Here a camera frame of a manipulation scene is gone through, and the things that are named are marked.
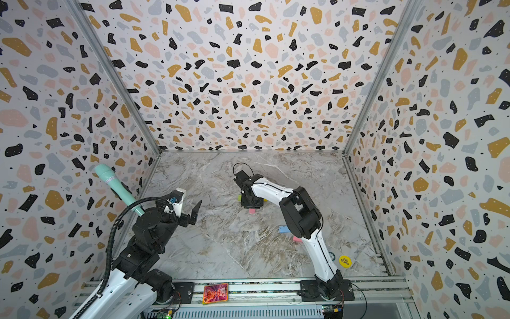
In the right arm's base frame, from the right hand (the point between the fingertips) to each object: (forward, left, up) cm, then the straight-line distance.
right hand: (252, 206), depth 98 cm
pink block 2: (-27, -18, +28) cm, 43 cm away
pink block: (-3, 0, +2) cm, 4 cm away
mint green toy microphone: (-8, +47, +34) cm, 59 cm away
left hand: (-11, +20, +25) cm, 34 cm away
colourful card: (-38, +10, +2) cm, 39 cm away
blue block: (-12, -15, 0) cm, 19 cm away
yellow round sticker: (-24, -40, -1) cm, 47 cm away
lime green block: (-1, +5, +10) cm, 11 cm away
